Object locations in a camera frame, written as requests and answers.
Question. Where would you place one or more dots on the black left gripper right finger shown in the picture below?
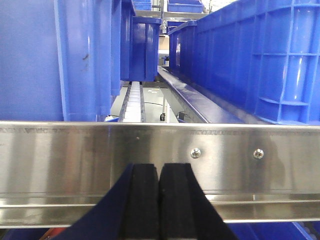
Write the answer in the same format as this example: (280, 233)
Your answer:
(185, 212)

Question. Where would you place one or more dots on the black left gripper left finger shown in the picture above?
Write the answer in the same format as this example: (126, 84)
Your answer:
(129, 210)

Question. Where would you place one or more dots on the light blue plastic crate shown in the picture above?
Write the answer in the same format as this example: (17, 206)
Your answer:
(262, 56)

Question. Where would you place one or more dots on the white roller track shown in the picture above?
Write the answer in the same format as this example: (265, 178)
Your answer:
(133, 106)

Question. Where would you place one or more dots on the dark blue lower right bin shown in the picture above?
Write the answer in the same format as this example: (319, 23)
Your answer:
(304, 230)

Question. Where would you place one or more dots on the small dark blue far bin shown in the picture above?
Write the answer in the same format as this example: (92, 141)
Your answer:
(142, 57)

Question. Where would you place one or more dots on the blue bin on left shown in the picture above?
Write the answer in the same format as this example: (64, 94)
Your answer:
(62, 60)

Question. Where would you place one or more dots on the stainless steel shelf rail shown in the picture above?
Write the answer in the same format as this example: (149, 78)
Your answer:
(52, 173)

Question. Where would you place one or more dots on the steel side guide rail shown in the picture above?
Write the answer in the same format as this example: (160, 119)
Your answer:
(201, 105)

